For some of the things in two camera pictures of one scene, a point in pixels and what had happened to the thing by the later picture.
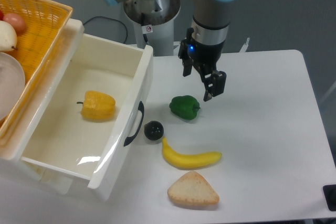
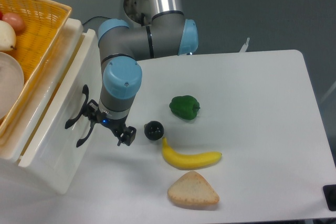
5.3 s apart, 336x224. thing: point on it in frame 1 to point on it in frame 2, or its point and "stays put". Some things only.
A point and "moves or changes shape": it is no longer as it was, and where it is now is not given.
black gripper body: x=205 y=57 to x=91 y=110
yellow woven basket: x=45 y=22 stays put
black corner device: x=329 y=192 stays put
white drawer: x=92 y=118 moves or changes shape
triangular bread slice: x=192 y=188 stays put
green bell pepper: x=185 y=106 stays put
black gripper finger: x=214 y=84 to x=128 y=137
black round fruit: x=154 y=130 stays put
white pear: x=8 y=38 stays put
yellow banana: x=190 y=162 stays put
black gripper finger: x=187 y=64 to x=92 y=127
